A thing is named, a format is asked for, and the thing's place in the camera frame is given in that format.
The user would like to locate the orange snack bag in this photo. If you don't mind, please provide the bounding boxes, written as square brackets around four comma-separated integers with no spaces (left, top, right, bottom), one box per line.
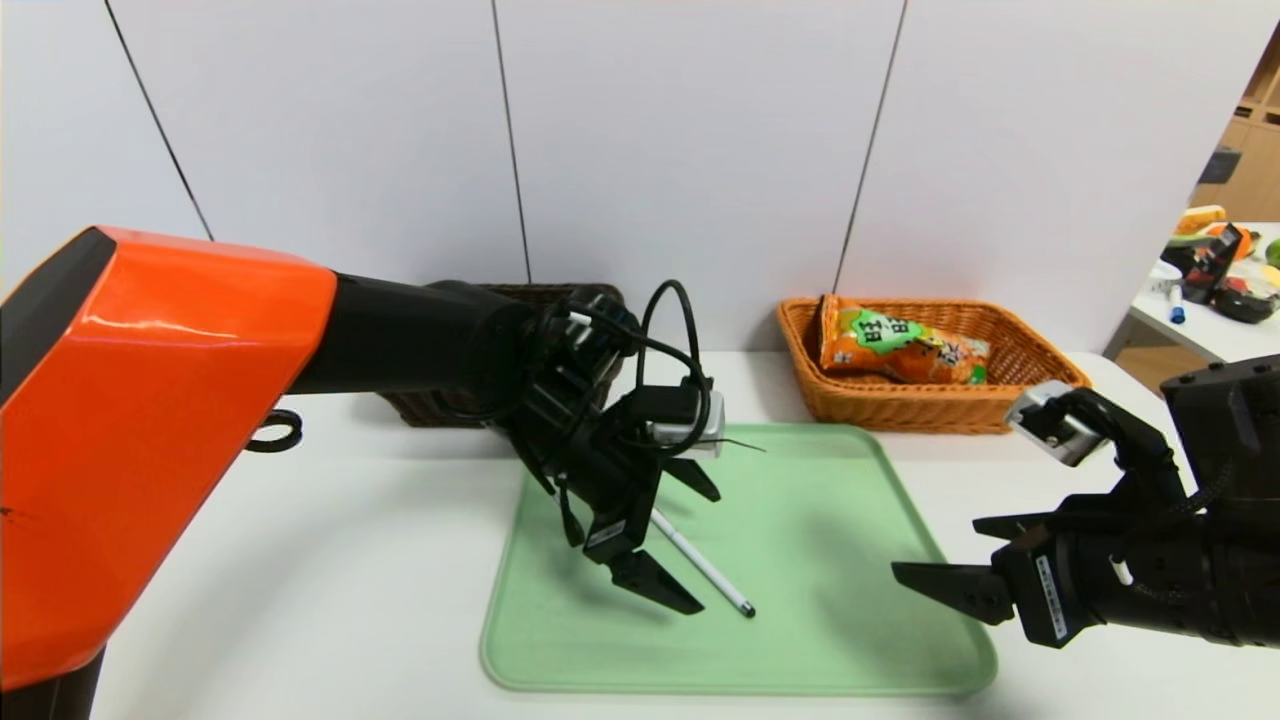
[818,294,993,386]

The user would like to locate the black right camera cable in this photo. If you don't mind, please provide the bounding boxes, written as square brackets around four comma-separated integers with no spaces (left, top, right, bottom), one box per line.
[1065,388,1191,506]

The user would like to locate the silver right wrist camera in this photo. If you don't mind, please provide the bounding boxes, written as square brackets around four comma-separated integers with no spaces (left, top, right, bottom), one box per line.
[1005,380,1106,468]

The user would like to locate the black left camera cable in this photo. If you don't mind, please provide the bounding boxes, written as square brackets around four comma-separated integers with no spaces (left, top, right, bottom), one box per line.
[636,279,717,451]

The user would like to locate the wooden cabinet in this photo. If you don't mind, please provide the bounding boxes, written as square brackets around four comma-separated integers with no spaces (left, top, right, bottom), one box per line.
[1186,20,1280,227]

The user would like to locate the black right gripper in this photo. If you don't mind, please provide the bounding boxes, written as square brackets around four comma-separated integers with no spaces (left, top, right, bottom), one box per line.
[890,494,1215,650]

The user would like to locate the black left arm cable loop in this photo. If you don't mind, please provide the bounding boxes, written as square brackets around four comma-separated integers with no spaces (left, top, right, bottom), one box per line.
[245,409,304,454]

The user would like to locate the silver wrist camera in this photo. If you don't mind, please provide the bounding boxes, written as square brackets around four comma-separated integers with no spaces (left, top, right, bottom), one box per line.
[1005,380,1106,468]
[645,388,727,459]

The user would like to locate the white background table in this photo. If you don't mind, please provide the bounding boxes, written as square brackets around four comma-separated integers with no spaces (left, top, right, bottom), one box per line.
[1127,222,1280,363]

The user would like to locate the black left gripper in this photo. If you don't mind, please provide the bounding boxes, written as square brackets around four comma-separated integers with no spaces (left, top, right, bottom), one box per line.
[548,395,721,615]

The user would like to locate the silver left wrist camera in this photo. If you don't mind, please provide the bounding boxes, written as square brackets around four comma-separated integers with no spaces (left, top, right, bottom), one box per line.
[645,388,727,459]

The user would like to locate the dark brown wicker basket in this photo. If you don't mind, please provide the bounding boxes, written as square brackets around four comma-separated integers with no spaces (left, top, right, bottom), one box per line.
[380,283,626,429]

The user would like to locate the black snack package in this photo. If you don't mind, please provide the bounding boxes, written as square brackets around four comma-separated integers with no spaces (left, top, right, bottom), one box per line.
[1180,224,1247,306]

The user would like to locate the black bowl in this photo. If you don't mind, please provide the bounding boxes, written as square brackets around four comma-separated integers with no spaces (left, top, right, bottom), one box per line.
[1208,276,1280,325]

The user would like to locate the light green plastic tray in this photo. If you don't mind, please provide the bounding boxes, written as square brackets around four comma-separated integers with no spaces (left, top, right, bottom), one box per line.
[480,422,999,696]

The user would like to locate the white pen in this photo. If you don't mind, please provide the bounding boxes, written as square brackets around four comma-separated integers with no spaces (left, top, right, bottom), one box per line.
[650,508,757,618]

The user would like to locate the dark grey box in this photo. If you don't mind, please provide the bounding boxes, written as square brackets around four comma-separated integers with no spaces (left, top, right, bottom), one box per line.
[1196,146,1241,187]

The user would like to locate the black camera cable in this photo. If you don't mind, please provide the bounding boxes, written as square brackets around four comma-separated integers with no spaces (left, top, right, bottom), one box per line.
[1065,388,1191,506]
[636,279,717,451]

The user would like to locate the orange wicker basket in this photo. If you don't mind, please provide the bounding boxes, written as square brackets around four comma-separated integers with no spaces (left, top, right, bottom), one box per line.
[776,296,1093,436]

